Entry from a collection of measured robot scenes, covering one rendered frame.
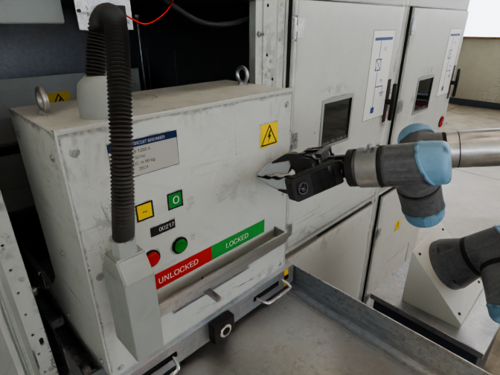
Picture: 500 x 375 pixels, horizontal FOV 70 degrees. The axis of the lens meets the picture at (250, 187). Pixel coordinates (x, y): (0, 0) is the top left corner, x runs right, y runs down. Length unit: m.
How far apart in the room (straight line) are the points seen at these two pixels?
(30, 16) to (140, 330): 0.53
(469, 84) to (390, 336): 7.99
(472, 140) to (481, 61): 7.86
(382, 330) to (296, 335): 0.20
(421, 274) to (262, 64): 0.74
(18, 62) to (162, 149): 0.93
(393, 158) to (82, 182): 0.49
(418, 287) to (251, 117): 0.73
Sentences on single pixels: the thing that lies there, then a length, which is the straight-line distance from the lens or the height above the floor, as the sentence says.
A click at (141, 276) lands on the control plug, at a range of 0.54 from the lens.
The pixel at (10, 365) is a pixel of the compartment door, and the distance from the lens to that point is 0.85.
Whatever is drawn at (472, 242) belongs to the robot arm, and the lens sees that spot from 1.16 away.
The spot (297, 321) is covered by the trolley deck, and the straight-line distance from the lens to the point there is 0.96.
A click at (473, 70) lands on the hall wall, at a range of 8.70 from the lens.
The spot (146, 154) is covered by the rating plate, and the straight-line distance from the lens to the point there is 0.60.
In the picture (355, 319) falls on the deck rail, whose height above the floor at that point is 0.86.
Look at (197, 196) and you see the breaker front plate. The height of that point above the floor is 1.22.
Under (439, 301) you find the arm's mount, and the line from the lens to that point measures 1.19.
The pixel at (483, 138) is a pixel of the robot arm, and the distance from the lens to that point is 0.82.
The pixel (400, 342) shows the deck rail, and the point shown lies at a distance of 0.94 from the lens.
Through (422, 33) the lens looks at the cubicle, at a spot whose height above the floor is 1.49.
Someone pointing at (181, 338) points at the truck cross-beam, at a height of 0.92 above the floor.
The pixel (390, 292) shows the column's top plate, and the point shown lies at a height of 0.75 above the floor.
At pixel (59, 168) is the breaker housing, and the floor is 1.34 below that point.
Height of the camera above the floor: 1.52
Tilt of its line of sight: 24 degrees down
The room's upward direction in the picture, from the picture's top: straight up
